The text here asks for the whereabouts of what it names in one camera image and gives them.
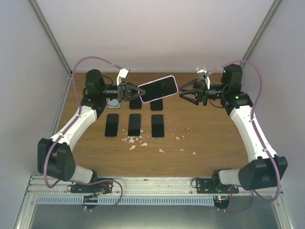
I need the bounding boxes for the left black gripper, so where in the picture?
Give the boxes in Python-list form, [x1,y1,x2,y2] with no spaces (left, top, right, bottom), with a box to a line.
[100,81,146,103]

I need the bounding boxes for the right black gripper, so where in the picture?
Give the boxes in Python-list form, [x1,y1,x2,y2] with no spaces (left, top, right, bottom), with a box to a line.
[178,79,226,106]

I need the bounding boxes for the black cased phone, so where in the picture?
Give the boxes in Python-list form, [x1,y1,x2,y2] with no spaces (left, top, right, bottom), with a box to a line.
[150,99,163,111]
[129,99,142,110]

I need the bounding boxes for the light blue phone case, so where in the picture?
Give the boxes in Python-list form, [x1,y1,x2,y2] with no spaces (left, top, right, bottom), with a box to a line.
[107,99,121,109]

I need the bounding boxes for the lilac phone case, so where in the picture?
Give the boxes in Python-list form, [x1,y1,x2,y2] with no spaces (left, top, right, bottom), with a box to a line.
[137,75,179,104]

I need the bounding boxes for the blue smartphone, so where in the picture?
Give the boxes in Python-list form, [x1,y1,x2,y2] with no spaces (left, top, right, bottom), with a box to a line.
[152,114,165,138]

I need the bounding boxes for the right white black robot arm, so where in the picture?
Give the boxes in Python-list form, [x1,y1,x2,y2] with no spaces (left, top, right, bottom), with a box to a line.
[179,63,288,193]

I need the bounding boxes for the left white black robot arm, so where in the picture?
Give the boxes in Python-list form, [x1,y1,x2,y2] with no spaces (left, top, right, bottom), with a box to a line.
[38,68,145,193]

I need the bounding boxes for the white debris pieces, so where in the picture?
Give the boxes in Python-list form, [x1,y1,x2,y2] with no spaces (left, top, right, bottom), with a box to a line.
[115,114,199,157]

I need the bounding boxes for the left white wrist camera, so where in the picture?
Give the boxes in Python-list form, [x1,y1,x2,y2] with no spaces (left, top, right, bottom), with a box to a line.
[116,68,130,85]

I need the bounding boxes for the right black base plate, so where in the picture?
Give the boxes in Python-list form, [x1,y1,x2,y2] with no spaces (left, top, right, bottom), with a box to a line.
[190,177,239,195]

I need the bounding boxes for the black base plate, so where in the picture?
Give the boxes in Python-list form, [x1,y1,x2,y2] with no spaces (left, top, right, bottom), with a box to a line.
[67,178,113,195]
[190,177,239,195]

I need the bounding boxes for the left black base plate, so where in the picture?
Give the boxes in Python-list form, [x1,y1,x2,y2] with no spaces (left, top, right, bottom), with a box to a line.
[67,178,113,195]

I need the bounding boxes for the grey slotted cable duct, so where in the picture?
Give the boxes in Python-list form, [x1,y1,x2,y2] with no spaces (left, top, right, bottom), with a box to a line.
[36,195,214,206]

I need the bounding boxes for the aluminium front rail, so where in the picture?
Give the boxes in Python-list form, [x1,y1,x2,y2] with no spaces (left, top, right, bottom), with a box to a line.
[26,175,283,195]

